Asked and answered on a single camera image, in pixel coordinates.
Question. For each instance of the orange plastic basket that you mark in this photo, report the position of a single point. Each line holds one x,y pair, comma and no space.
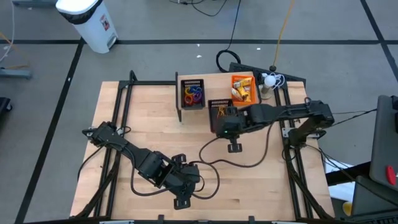
253,93

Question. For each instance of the white trash bin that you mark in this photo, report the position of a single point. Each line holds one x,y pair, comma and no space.
93,28

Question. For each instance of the yellow object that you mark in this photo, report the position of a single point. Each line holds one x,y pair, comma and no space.
347,209

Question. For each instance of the grey table foot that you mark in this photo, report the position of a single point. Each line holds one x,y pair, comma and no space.
15,73

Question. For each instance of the blue coil wristband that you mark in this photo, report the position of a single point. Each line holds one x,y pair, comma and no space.
196,89

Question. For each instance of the yellow crayon pack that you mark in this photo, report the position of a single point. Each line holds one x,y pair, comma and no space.
236,94
242,82
245,93

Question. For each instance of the black table edge clip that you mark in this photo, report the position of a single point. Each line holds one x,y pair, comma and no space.
160,218
251,219

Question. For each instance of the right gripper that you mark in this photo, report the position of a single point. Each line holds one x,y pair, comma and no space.
234,124

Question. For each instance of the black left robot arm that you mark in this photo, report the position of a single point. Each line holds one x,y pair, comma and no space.
136,154

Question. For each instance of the wooden shelf riser black legs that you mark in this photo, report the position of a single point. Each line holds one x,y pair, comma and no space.
217,93

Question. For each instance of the orange coil wristband keyring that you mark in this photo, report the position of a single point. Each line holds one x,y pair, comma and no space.
188,100

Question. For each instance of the grey equipment cart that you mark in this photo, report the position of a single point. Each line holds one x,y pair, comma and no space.
382,140

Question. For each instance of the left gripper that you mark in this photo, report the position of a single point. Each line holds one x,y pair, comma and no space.
180,179

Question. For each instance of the black stand bar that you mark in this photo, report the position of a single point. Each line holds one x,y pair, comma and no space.
342,175

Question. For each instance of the black aluminium table frame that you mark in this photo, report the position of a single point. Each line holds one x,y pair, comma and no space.
149,82

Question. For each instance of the white bulb lamp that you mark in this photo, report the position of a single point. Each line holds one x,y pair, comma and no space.
269,81

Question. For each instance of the purple coil wristband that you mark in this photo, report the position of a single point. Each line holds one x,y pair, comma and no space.
197,97

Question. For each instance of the silver frame plate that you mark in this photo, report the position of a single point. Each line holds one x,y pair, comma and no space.
285,132

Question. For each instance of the black object on floor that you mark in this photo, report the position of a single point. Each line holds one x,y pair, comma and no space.
3,109

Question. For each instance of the black plastic basket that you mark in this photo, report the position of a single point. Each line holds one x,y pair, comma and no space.
183,107
212,109

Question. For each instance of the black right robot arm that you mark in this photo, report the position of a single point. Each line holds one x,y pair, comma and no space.
295,113

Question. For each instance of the dark grey box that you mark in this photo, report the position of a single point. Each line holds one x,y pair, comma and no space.
373,202

